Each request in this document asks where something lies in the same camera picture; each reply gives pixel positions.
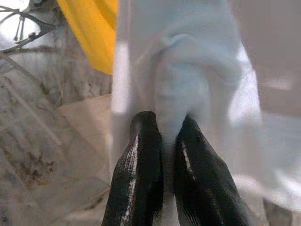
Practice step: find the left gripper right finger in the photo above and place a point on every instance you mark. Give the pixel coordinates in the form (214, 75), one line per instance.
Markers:
(202, 176)

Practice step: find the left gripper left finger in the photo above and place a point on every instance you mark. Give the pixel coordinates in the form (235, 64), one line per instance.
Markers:
(138, 169)

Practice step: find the white shirt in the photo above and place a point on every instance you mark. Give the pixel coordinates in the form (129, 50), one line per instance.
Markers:
(188, 58)

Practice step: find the yellow polo shirt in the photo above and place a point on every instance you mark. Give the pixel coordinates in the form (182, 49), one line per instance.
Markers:
(94, 30)

